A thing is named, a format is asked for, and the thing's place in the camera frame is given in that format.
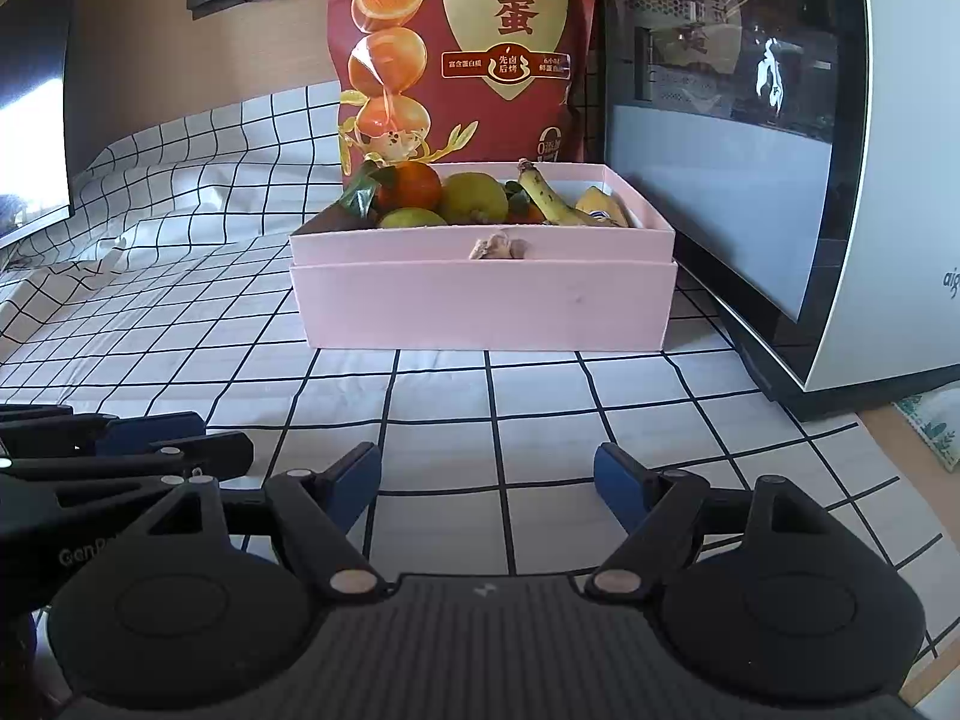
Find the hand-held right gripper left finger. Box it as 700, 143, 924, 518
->
124, 441, 383, 602

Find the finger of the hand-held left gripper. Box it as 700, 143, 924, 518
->
0, 431, 256, 541
0, 403, 208, 458

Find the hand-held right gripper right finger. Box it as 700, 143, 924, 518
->
585, 441, 852, 602

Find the pink gift box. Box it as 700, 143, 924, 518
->
289, 161, 680, 352

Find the green pear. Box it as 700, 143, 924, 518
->
437, 172, 509, 226
377, 207, 449, 230

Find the banana with blue sticker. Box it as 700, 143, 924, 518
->
574, 186, 631, 229

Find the tangerine with leaves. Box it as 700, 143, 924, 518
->
502, 180, 547, 226
339, 161, 443, 217

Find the spotted banana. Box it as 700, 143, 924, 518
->
516, 159, 601, 228

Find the leaf-patterned pack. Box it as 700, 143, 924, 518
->
891, 382, 960, 475

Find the dark monitor screen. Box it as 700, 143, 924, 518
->
0, 0, 85, 250

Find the red snack bag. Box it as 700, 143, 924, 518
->
324, 0, 605, 196

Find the white microwave oven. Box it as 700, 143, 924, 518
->
596, 0, 960, 421

